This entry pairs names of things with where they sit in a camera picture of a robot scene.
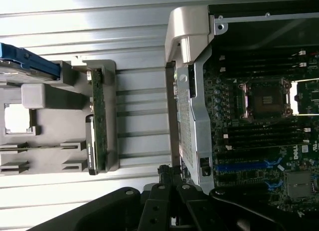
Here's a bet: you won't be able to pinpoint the long black expansion slot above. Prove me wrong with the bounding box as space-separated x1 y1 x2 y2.
216 151 265 162

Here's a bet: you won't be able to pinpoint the green Dell motherboard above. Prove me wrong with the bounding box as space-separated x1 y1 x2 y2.
204 51 319 213

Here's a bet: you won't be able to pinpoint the black RAM slot, white clips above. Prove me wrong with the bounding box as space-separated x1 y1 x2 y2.
219 50 307 61
219 62 307 73
223 127 312 140
224 139 312 151

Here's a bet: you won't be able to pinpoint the grey metal power supply box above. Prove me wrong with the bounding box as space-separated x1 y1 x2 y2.
214 17 319 53

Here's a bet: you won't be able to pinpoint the black expansion slot, blue latch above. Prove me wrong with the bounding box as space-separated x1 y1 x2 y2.
219 181 277 193

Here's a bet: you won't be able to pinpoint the thin green RAM stick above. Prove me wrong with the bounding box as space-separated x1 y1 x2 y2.
0 145 78 151

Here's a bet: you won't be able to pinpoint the short black expansion slot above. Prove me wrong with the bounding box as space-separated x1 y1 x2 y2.
216 174 239 184

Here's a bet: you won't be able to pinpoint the CPU socket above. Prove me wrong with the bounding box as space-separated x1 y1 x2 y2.
236 77 293 121

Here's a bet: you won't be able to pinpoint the silver CPU chip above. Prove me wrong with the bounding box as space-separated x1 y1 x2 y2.
4 105 32 132

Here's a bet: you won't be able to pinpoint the silver finned chipset heatsink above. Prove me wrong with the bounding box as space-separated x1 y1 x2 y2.
286 172 313 200

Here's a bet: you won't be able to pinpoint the hard disk with blue caddy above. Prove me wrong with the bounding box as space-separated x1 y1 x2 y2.
0 42 62 86

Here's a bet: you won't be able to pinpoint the grey plastic parts rack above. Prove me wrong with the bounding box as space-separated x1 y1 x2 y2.
0 59 118 177

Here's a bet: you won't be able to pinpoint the silver open socket cover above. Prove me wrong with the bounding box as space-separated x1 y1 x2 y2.
289 77 319 116

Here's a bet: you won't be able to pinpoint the silver open PC case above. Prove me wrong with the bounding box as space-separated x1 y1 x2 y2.
164 2 319 214

